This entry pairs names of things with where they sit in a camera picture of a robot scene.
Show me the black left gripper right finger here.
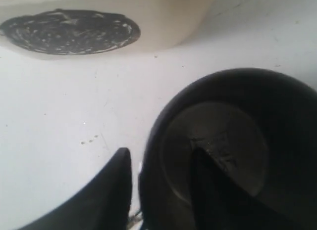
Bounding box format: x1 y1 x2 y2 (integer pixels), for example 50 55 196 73
190 148 295 230

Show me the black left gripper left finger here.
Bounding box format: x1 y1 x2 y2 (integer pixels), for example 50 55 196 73
24 148 132 230

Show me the cream bin with circle mark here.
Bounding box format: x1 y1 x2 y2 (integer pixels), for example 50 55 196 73
0 0 214 60

